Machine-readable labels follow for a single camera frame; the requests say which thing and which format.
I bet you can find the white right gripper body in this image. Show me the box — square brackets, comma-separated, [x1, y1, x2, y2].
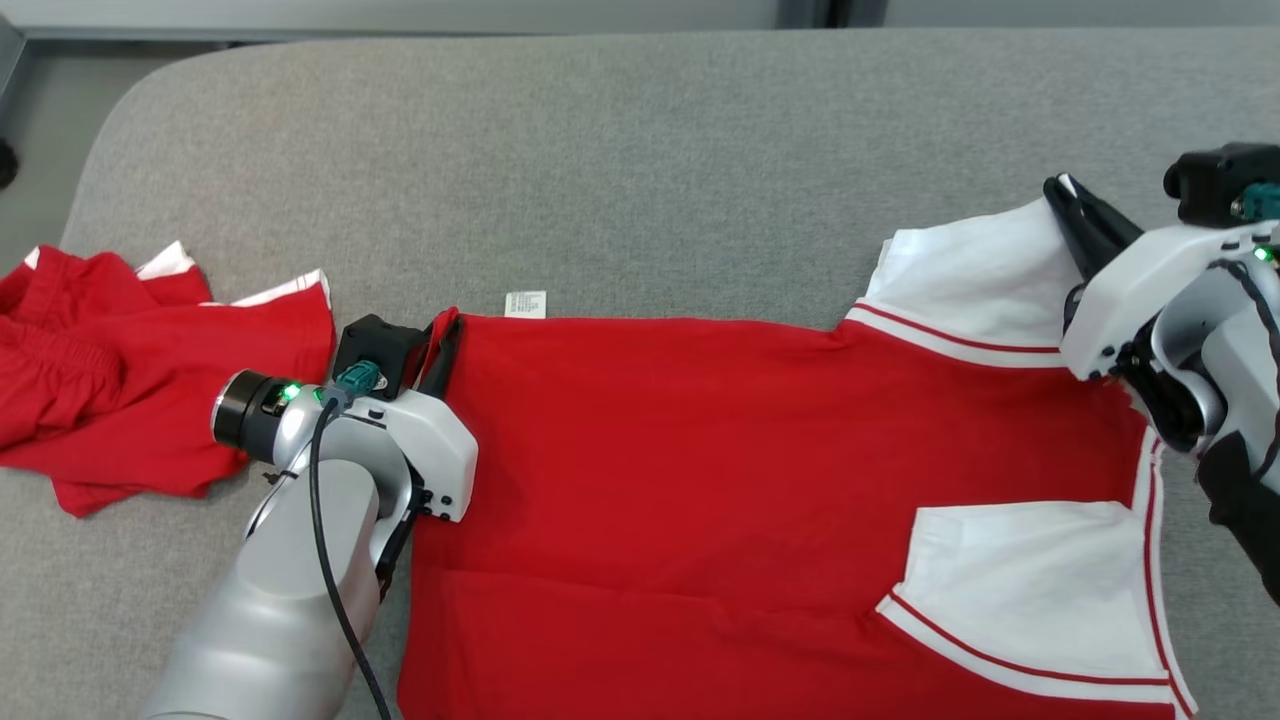
[1058, 218, 1280, 383]

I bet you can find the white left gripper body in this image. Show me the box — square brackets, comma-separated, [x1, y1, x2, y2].
[212, 368, 480, 524]

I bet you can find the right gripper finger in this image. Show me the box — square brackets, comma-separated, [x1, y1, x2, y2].
[1042, 175, 1117, 283]
[1066, 178, 1147, 258]

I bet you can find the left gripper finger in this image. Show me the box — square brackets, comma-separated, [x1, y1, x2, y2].
[414, 316, 443, 395]
[431, 313, 465, 400]

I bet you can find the red white sports shirt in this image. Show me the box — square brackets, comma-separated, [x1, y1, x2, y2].
[397, 175, 1201, 720]

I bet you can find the red shorts white trim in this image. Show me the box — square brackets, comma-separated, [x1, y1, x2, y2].
[0, 241, 337, 519]

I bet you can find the grey fabric sofa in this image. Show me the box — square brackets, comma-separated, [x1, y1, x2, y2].
[0, 27, 1280, 720]

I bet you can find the grey metal partition leg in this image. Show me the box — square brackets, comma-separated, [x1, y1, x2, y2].
[0, 15, 27, 101]

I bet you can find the thin braided right arm cable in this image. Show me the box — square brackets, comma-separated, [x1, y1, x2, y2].
[1208, 258, 1280, 483]

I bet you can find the right camera cable teal plug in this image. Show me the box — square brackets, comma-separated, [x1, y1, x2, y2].
[1235, 180, 1280, 223]

